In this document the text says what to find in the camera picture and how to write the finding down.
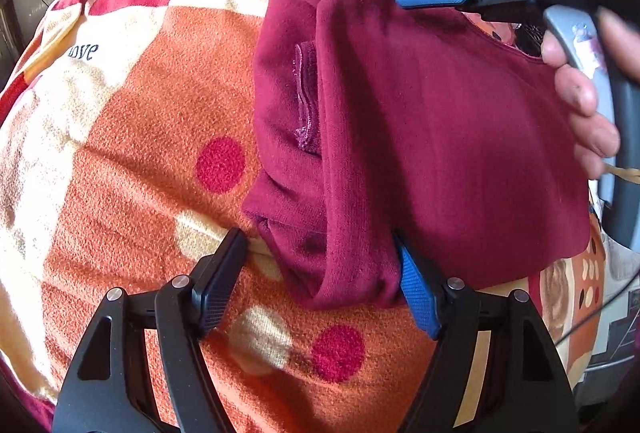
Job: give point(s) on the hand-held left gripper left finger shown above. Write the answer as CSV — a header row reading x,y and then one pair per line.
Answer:
x,y
219,284

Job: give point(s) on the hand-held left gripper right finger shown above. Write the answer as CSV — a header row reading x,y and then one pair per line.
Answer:
x,y
420,297

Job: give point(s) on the maroon fleece garment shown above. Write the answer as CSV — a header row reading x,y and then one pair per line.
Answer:
x,y
425,113

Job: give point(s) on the person's right hand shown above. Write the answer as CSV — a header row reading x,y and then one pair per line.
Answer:
x,y
582,98

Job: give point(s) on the orange printed blanket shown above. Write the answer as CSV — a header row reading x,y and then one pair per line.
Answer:
x,y
125,123

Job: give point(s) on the dark cabinet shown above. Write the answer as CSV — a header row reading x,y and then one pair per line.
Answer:
x,y
30,8

